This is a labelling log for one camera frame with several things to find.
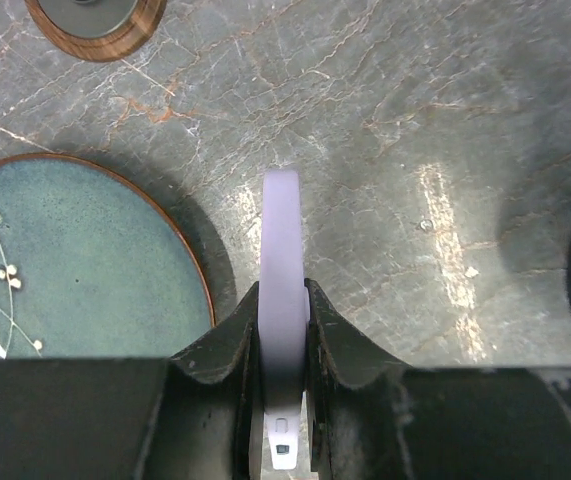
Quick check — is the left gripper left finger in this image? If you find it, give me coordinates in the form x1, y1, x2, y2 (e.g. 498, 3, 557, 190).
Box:
0, 288, 263, 479

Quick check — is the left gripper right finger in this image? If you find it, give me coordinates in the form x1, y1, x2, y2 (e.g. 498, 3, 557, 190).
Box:
306, 281, 571, 479

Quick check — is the lavender case phone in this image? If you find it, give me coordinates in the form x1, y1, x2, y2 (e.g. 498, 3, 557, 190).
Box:
258, 170, 309, 471

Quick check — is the teal ceramic plate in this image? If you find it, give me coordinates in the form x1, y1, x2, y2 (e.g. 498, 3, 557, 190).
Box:
0, 154, 215, 360

